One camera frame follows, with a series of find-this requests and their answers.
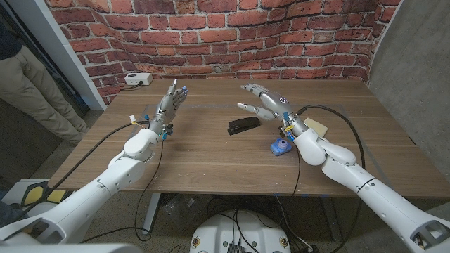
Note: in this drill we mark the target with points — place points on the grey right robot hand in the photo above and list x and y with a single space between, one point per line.
277 103

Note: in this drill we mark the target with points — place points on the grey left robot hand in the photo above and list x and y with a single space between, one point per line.
167 107

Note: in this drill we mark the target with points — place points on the black stapler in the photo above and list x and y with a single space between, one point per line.
244 124

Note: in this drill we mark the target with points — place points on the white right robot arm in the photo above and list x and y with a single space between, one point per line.
372 189

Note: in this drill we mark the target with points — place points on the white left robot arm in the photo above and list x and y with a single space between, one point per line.
105 182

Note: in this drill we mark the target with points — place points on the white power box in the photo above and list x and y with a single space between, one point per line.
137 79

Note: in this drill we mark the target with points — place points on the beige sponge pad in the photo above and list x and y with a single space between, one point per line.
316 127

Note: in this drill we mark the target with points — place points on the printed red brick backdrop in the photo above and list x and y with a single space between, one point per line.
225 35

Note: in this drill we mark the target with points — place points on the white table leg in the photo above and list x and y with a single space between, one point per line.
152 211

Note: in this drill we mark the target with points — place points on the clear plastic bag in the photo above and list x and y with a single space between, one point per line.
183 211

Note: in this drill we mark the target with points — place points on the grey table leg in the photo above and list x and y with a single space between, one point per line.
330 218

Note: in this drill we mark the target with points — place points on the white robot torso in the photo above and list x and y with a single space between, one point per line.
218 232

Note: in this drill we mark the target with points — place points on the person in khaki trousers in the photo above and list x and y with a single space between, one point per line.
24 84

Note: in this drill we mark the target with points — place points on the yellow and black floor mat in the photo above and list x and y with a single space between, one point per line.
35 195

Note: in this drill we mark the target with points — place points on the person in blue jeans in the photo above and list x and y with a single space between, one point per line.
7 214

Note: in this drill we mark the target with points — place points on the blue toy camera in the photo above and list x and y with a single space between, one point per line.
279 147

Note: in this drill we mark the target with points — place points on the white wall pillar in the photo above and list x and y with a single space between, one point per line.
56 49

